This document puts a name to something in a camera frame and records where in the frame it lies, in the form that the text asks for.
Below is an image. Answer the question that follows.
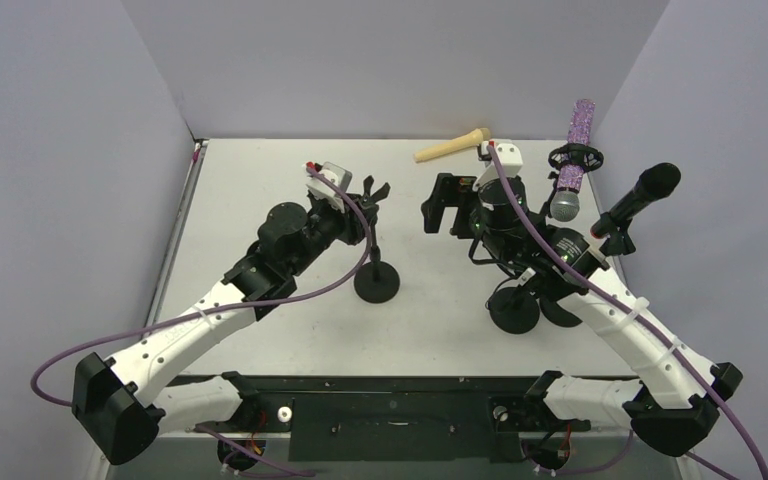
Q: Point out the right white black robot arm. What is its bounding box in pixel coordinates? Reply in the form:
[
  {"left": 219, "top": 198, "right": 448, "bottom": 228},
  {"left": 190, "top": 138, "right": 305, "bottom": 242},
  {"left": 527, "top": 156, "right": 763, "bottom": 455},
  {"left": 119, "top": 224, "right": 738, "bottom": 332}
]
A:
[{"left": 421, "top": 173, "right": 743, "bottom": 457}]

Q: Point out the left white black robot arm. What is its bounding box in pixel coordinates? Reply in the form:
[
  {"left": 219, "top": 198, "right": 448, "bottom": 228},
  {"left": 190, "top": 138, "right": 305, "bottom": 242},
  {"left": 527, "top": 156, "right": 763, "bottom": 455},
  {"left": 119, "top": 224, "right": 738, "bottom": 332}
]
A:
[{"left": 71, "top": 172, "right": 390, "bottom": 465}]

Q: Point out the purple cable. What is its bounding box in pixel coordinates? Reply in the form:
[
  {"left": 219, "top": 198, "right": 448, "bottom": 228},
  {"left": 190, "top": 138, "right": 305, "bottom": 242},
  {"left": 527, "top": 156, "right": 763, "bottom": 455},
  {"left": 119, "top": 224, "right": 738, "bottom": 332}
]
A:
[
  {"left": 30, "top": 166, "right": 375, "bottom": 407},
  {"left": 487, "top": 144, "right": 768, "bottom": 480}
]

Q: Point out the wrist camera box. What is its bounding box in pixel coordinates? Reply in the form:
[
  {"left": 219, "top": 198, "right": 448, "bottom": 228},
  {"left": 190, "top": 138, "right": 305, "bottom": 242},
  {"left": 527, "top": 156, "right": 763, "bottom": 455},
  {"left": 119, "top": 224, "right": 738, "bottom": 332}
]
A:
[
  {"left": 472, "top": 139, "right": 523, "bottom": 192},
  {"left": 306, "top": 162, "right": 353, "bottom": 213}
]

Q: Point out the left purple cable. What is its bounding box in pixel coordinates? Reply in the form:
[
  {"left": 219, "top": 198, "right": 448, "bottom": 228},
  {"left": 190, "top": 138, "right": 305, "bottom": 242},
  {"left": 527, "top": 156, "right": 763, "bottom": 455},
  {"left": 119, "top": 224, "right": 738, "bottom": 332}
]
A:
[{"left": 30, "top": 166, "right": 375, "bottom": 407}]

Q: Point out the purple glitter microphone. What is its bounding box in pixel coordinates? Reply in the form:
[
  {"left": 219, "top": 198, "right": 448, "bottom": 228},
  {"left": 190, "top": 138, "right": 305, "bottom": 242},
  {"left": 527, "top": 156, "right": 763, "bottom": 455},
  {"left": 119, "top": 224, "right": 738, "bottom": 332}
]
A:
[{"left": 549, "top": 99, "right": 595, "bottom": 222}]

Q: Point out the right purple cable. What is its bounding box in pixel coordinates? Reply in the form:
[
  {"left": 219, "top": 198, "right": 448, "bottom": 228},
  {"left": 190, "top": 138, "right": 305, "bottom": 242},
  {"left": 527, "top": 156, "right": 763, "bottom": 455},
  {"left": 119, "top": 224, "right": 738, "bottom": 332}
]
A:
[{"left": 487, "top": 144, "right": 768, "bottom": 480}]

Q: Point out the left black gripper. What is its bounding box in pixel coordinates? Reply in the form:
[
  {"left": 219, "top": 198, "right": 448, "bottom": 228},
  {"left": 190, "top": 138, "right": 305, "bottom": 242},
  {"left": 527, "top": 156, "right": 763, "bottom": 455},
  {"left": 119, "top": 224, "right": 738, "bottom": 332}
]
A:
[{"left": 288, "top": 193, "right": 376, "bottom": 278}]

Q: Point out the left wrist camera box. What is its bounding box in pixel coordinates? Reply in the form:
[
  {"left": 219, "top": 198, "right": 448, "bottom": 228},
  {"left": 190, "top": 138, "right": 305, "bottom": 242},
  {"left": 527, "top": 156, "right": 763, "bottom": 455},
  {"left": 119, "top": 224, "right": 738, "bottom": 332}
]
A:
[{"left": 306, "top": 162, "right": 353, "bottom": 213}]

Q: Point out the black tripod shock-mount stand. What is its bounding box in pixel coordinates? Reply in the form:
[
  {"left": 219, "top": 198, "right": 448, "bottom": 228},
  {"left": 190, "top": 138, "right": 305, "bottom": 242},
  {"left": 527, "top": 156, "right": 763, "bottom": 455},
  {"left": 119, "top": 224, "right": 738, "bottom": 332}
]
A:
[{"left": 541, "top": 143, "right": 604, "bottom": 222}]

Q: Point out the black round-base stand right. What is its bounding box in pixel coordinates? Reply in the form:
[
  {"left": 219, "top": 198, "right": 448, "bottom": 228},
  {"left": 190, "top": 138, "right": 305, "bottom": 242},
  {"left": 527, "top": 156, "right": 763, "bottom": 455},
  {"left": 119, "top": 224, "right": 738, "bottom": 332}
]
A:
[{"left": 539, "top": 212, "right": 636, "bottom": 328}]

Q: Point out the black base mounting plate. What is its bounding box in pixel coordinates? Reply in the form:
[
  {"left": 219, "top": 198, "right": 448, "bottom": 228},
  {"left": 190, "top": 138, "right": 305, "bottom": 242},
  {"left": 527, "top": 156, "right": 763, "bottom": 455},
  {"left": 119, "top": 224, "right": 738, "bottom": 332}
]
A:
[{"left": 204, "top": 375, "right": 565, "bottom": 463}]

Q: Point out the black round-base stand white mic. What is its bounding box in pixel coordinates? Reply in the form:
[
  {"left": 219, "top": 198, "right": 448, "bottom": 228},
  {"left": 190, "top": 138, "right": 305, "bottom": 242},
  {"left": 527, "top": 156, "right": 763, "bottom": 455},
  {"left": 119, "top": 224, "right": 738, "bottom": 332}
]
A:
[{"left": 487, "top": 287, "right": 541, "bottom": 335}]

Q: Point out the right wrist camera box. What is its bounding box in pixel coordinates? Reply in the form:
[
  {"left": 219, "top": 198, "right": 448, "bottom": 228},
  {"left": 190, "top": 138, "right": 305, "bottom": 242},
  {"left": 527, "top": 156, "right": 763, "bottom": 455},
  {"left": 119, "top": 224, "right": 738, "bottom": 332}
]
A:
[{"left": 472, "top": 139, "right": 523, "bottom": 192}]

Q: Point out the black microphone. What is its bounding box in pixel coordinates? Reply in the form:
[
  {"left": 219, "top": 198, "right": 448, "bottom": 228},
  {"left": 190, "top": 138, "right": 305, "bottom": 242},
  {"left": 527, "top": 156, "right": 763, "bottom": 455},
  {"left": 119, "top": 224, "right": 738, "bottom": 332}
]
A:
[{"left": 590, "top": 162, "right": 682, "bottom": 239}]

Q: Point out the cream beige microphone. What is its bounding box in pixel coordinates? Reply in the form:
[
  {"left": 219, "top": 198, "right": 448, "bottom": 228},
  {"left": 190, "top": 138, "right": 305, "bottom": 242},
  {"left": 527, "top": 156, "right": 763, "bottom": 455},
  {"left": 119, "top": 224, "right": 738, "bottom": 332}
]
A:
[{"left": 413, "top": 127, "right": 491, "bottom": 163}]

